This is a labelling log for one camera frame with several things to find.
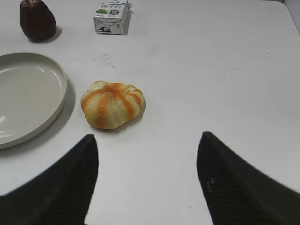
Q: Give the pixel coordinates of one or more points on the orange striped bread bun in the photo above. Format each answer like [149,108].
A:
[109,105]

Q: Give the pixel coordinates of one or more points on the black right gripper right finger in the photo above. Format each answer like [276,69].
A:
[237,193]

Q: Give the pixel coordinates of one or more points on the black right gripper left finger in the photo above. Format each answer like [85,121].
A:
[60,195]

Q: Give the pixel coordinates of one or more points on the small milk carton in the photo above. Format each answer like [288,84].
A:
[110,17]

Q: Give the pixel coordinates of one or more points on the dark red wax apple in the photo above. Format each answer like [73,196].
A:
[37,21]

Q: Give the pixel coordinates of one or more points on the beige round plate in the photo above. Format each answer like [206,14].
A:
[33,92]

